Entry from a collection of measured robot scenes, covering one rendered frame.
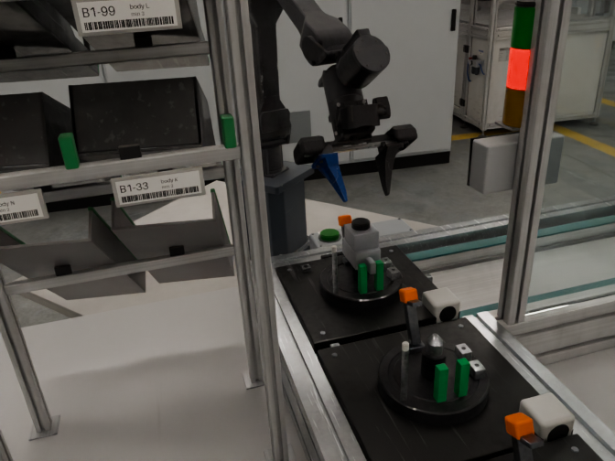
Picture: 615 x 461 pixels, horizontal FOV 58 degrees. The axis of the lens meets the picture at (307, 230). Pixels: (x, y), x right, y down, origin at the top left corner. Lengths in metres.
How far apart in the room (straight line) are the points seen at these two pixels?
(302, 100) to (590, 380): 3.18
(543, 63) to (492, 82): 4.28
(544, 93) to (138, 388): 0.75
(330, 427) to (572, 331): 0.45
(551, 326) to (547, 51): 0.44
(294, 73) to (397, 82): 0.75
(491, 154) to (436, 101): 3.45
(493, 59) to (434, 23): 1.02
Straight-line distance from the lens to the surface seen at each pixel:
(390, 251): 1.06
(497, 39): 4.95
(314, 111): 3.94
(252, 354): 0.90
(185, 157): 0.56
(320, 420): 0.73
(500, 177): 0.81
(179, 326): 1.10
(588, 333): 1.03
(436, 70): 4.18
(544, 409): 0.73
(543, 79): 0.76
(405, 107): 4.15
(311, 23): 0.91
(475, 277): 1.10
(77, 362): 1.08
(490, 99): 5.06
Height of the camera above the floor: 1.48
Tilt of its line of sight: 26 degrees down
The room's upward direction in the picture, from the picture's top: 3 degrees counter-clockwise
